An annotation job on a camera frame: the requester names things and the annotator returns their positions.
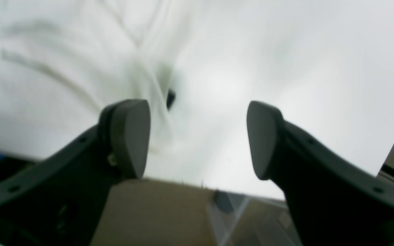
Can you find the white T-shirt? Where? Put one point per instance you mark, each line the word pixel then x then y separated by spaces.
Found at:
pixel 63 61

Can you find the image right gripper right finger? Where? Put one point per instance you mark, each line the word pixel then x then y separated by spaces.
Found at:
pixel 332 202

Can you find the image right gripper black left finger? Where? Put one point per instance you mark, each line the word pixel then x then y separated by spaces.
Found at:
pixel 59 202

